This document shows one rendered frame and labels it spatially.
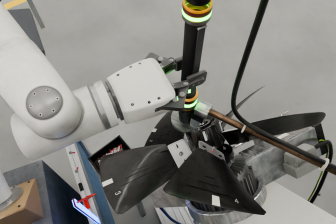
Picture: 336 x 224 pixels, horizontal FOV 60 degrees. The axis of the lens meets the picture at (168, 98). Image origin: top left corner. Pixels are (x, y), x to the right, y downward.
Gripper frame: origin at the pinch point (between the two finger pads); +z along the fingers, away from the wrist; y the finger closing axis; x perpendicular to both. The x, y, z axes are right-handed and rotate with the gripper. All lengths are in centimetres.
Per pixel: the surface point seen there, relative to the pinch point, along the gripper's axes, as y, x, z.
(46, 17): -223, -163, -31
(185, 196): 16.5, -19.9, -8.5
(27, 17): -77, -39, -30
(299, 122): 10.3, -31.8, 33.0
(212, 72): -92, -162, 84
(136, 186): 3.5, -42.9, -16.6
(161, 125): -21, -65, 3
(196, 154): 6.3, -30.6, 0.9
